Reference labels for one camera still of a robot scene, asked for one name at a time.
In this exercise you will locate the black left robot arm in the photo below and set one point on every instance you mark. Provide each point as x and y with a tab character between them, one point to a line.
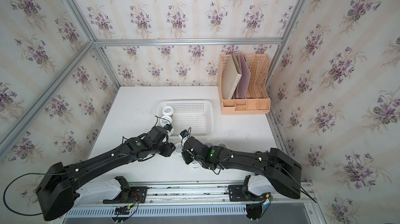
58	189

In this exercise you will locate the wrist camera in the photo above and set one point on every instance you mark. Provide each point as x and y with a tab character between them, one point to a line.
184	135
169	128

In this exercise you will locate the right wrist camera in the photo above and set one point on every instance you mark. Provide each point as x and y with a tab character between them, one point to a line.
184	135

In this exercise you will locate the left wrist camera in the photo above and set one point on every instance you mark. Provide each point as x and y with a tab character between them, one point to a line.
169	128

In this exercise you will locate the purple folder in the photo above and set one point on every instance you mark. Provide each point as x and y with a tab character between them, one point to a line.
243	84

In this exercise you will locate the small circuit board with wires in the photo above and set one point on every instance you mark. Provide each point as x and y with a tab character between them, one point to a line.
123	210

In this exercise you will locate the peach plastic file organizer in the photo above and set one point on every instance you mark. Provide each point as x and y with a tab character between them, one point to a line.
256	99

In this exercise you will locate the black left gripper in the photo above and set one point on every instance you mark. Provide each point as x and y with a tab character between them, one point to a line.
170	148

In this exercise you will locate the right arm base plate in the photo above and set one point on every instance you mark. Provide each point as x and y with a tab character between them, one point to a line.
238	193

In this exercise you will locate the aluminium mounting rail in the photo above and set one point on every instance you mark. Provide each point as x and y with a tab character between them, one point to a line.
208	193

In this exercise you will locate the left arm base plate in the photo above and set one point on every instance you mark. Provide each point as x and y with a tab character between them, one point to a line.
129	196

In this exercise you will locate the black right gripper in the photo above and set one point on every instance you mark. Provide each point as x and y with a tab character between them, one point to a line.
184	155

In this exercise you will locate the white perforated plastic basket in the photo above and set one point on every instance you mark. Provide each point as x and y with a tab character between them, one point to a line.
197	115

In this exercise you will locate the beige folder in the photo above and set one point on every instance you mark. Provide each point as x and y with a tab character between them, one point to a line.
231	76

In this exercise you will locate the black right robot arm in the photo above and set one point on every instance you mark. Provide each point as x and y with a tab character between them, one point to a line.
283	172

